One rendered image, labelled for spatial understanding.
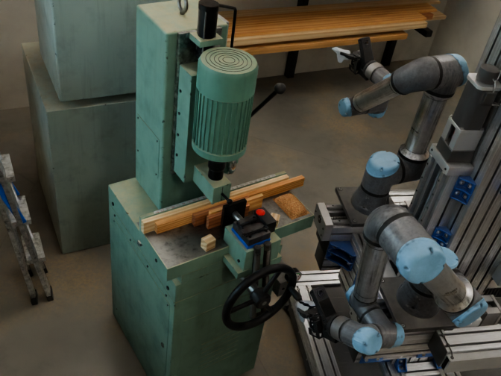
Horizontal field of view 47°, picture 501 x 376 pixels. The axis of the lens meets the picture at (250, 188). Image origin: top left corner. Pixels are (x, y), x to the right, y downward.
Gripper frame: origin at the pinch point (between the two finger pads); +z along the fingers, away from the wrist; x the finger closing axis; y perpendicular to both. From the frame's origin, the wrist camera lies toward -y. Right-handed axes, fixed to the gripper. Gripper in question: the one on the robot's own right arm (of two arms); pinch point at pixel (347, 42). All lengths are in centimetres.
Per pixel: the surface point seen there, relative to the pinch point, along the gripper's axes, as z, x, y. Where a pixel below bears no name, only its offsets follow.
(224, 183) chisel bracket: -55, -81, 6
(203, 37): -40, -80, -40
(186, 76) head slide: -41, -86, -29
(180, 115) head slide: -38, -89, -13
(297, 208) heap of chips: -60, -55, 24
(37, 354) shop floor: -25, -160, 103
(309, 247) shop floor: -5, -11, 123
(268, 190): -49, -61, 22
